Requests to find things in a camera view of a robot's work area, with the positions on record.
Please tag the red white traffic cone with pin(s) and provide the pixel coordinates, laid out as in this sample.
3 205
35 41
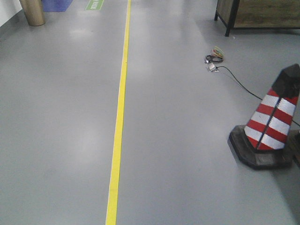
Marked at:
261 143

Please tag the brown cylindrical column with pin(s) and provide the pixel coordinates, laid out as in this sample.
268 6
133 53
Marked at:
33 10

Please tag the wooden cabinet black frame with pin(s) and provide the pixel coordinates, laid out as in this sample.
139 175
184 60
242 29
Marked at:
258 14

